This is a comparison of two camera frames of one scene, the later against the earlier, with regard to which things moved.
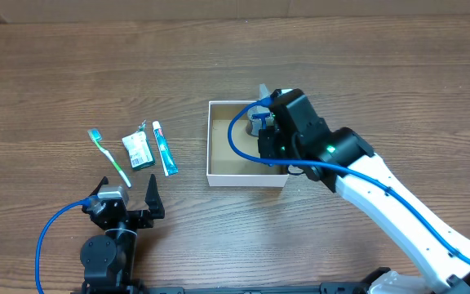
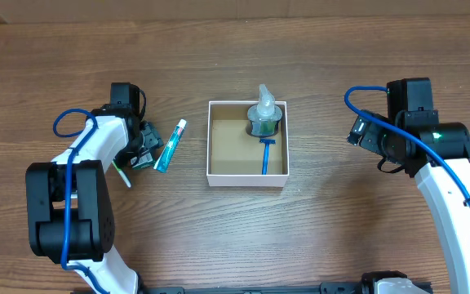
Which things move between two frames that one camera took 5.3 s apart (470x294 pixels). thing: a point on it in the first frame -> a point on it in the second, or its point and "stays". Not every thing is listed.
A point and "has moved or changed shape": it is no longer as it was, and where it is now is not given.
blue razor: x=262 y=116 has moved or changed shape
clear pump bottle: x=253 y=125 stays
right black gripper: x=266 y=141 -> x=373 y=133
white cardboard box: x=224 y=167 stays
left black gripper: x=135 y=216 -> x=148 y=144
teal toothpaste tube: x=169 y=165 has moved or changed shape
